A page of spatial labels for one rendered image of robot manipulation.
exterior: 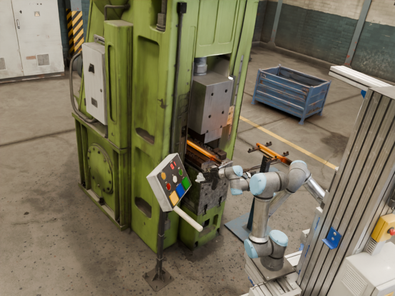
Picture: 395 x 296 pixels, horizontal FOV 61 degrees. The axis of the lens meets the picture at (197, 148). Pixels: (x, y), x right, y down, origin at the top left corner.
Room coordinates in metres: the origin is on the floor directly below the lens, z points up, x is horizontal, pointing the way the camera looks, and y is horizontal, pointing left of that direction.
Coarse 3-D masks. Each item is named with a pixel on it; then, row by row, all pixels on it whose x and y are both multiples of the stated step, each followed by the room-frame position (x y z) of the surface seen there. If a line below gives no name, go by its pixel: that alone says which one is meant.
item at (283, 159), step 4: (256, 144) 2.78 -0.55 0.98; (260, 144) 2.77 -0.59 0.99; (264, 148) 2.71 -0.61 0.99; (268, 148) 2.71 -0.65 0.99; (268, 152) 2.67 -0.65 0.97; (272, 152) 2.65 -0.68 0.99; (280, 156) 2.59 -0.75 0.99; (284, 160) 2.54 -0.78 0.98; (288, 160) 2.51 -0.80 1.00; (288, 164) 2.51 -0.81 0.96
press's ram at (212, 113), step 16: (208, 80) 2.42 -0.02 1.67; (224, 80) 2.46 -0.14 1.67; (192, 96) 2.39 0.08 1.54; (208, 96) 2.33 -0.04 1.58; (224, 96) 2.45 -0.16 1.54; (192, 112) 2.38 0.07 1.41; (208, 112) 2.34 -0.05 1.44; (224, 112) 2.48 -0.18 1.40; (192, 128) 2.37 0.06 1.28; (208, 128) 2.36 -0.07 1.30
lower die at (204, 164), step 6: (186, 144) 2.61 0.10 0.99; (198, 144) 2.63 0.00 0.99; (186, 150) 2.52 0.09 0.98; (192, 150) 2.52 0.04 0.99; (198, 150) 2.51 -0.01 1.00; (186, 156) 2.47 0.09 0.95; (204, 156) 2.44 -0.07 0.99; (216, 156) 2.47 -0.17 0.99; (198, 162) 2.36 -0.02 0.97; (204, 162) 2.36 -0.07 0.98; (210, 162) 2.42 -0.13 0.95; (204, 168) 2.37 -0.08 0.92
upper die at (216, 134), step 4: (188, 128) 2.47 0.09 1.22; (220, 128) 2.46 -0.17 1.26; (188, 132) 2.47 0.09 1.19; (192, 132) 2.44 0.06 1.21; (196, 132) 2.40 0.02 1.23; (208, 132) 2.36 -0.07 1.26; (212, 132) 2.40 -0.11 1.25; (216, 132) 2.43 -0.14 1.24; (220, 132) 2.47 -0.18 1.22; (192, 136) 2.43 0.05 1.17; (196, 136) 2.40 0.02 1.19; (200, 136) 2.37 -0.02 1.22; (204, 136) 2.34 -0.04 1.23; (208, 136) 2.37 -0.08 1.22; (212, 136) 2.40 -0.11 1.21; (216, 136) 2.44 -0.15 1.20; (220, 136) 2.48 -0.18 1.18; (200, 140) 2.37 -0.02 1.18; (204, 140) 2.34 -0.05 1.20; (208, 140) 2.37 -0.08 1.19
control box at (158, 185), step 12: (168, 156) 2.08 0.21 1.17; (156, 168) 1.91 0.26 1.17; (168, 168) 1.93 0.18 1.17; (180, 168) 2.04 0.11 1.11; (156, 180) 1.78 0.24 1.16; (168, 180) 1.86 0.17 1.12; (180, 180) 1.97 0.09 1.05; (156, 192) 1.78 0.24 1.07; (168, 192) 1.80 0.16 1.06; (168, 204) 1.75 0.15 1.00
